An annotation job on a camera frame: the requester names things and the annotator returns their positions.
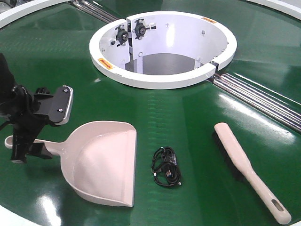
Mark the orange warning sticker right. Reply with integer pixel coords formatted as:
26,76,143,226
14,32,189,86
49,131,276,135
202,17,216,24

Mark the left black bearing mount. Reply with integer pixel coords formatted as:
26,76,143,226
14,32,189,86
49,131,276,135
116,24,129,46

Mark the orange warning sticker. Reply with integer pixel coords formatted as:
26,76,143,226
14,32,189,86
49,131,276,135
97,58,113,70
202,17,216,24

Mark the near metal roller strip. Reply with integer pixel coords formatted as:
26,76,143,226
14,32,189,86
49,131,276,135
208,73,301,133

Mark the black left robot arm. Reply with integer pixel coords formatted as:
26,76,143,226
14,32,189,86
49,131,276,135
0,54,73,163

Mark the right black bearing mount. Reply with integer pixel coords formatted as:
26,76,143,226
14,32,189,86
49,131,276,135
134,18,157,40

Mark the black bearing mount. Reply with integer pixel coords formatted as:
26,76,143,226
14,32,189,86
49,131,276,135
116,24,129,46
134,18,157,40

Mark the white outer conveyor rim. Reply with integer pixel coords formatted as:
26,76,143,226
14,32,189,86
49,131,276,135
0,0,301,28

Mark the white central conveyor ring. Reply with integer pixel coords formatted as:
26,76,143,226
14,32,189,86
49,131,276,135
89,11,238,90

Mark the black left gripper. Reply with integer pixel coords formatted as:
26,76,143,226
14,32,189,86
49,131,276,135
0,85,73,163

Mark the orange warning sticker left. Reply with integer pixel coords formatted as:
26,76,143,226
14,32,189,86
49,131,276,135
97,58,113,70

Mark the pink plastic dustpan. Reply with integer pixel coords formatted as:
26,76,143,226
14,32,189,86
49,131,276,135
4,121,137,208

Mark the metal roller strip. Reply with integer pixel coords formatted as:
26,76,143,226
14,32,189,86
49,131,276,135
70,0,119,24
208,73,301,133

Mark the far metal roller strip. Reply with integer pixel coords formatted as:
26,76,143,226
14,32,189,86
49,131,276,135
70,0,119,24

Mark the pink hand broom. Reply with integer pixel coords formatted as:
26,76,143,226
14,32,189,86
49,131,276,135
213,122,292,225

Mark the black usb cable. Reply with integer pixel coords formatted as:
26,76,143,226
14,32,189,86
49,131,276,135
150,146,182,188

